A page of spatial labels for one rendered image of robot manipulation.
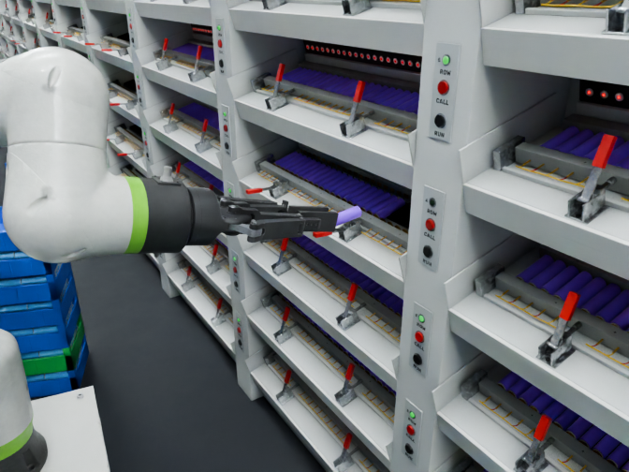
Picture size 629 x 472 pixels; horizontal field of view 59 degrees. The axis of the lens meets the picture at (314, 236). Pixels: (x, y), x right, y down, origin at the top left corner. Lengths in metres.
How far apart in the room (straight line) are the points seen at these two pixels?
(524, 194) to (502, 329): 0.19
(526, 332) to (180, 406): 1.16
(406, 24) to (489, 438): 0.61
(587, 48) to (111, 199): 0.52
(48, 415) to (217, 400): 0.64
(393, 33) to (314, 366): 0.79
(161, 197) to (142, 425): 1.10
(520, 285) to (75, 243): 0.58
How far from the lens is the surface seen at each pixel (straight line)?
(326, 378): 1.29
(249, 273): 1.47
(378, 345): 1.06
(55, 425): 1.17
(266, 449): 1.56
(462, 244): 0.80
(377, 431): 1.17
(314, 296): 1.21
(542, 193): 0.72
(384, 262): 0.94
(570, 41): 0.65
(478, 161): 0.76
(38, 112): 0.64
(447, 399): 0.95
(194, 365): 1.86
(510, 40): 0.69
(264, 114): 1.19
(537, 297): 0.81
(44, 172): 0.63
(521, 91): 0.80
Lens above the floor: 1.11
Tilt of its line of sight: 24 degrees down
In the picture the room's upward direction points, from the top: straight up
